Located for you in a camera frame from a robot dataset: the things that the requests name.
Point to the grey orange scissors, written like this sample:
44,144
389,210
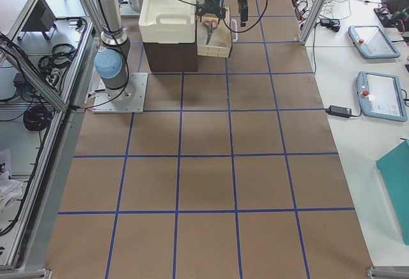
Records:
211,25

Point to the wooden drawer with white handle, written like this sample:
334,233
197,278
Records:
221,41

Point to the dark wooden drawer cabinet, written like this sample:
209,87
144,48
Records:
172,57

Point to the right side upper teach pendant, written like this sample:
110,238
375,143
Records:
372,42

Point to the teach pendant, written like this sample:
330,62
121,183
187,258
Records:
372,42
380,96

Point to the black power brick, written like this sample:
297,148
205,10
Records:
338,111

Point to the right side lower teach pendant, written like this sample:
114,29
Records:
380,96

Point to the right aluminium frame post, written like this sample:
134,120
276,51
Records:
310,21

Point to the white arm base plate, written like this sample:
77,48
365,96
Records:
131,100

